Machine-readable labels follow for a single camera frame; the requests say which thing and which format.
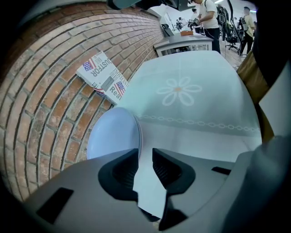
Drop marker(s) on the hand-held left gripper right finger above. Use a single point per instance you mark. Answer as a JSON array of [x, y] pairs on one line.
[[200, 182]]

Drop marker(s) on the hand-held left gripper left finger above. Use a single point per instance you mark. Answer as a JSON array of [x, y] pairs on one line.
[[91, 204]]

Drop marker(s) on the big blue plate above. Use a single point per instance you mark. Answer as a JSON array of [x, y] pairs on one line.
[[111, 132]]

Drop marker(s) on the light blue flower tablecloth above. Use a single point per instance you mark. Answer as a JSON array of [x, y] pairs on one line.
[[193, 109]]

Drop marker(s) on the person's khaki trousers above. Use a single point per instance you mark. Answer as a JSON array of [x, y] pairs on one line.
[[252, 77]]

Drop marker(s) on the white printed cardboard box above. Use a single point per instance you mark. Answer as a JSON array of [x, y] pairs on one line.
[[97, 70]]

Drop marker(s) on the grey desk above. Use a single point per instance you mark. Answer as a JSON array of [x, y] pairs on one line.
[[186, 41]]

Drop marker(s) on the black office chair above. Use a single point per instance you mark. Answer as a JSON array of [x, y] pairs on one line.
[[232, 38]]

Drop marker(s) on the orange box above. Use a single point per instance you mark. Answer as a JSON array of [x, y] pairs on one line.
[[187, 33]]

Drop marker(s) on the person's black shirt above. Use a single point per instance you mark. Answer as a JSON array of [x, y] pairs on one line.
[[272, 45]]

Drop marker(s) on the black desk device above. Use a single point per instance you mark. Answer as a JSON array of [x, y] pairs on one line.
[[167, 29]]

